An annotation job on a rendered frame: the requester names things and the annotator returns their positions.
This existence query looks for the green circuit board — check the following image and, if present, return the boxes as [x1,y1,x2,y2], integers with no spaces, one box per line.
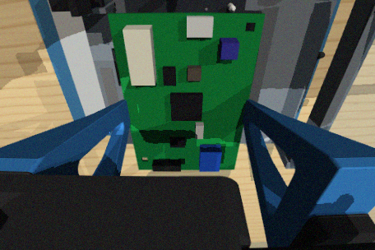
[108,12,265,172]

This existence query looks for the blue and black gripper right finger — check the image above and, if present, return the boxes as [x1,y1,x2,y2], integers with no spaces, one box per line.
[243,100,375,248]

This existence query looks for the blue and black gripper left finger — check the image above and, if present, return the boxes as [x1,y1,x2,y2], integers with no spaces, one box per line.
[0,100,131,176]

